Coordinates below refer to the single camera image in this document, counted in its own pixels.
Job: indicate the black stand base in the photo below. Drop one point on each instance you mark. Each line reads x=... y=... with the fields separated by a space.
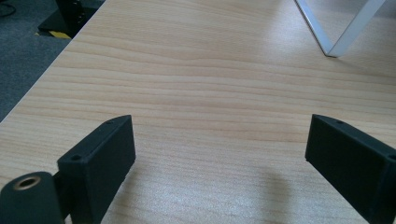
x=67 y=18

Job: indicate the white metal frame stand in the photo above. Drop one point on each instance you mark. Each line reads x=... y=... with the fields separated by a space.
x=330 y=43

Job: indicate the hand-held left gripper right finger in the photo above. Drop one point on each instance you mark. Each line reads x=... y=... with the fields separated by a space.
x=351 y=161

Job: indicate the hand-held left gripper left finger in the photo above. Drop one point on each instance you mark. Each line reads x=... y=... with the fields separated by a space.
x=99 y=161

